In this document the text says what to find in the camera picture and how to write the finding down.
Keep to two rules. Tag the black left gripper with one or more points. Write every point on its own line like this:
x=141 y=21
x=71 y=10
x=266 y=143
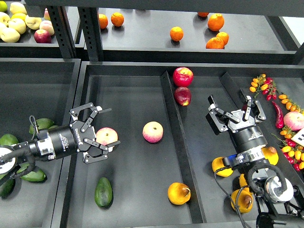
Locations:
x=79 y=136

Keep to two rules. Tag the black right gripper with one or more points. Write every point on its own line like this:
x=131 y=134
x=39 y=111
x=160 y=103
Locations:
x=241 y=124

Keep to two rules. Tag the dark green avocado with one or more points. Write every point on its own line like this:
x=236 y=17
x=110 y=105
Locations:
x=103 y=192

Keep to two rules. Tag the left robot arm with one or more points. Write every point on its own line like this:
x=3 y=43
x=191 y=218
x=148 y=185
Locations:
x=20 y=159

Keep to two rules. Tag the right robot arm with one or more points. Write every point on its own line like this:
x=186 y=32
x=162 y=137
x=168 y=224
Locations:
x=280 y=203

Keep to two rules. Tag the green avocado in left tray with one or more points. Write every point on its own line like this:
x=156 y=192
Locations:
x=8 y=140

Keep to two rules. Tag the pink apple left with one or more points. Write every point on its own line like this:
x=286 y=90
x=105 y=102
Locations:
x=106 y=135

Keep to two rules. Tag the pink apple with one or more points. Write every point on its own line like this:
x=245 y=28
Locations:
x=294 y=120
x=152 y=132
x=106 y=135

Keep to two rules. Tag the dark red apple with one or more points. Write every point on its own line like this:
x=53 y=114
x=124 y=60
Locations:
x=182 y=96

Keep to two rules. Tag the red chili pepper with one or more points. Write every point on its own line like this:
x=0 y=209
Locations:
x=279 y=121

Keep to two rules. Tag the bright red apple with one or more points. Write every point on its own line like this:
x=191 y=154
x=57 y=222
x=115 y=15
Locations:
x=182 y=77

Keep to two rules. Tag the black left tray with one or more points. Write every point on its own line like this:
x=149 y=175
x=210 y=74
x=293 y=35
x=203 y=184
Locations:
x=44 y=88

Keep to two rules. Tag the black tray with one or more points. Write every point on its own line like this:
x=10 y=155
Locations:
x=44 y=88
x=141 y=172

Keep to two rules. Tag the pink apple right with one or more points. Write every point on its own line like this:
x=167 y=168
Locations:
x=294 y=120

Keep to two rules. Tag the pink apple centre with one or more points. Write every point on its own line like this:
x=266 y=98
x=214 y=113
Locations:
x=152 y=132

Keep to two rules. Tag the orange on shelf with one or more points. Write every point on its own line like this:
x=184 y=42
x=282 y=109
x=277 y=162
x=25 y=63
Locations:
x=176 y=34

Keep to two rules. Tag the black middle tray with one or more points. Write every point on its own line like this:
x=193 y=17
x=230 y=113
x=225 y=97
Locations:
x=141 y=172

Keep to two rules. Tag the red apple on shelf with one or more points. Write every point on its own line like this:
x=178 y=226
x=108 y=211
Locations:
x=42 y=36

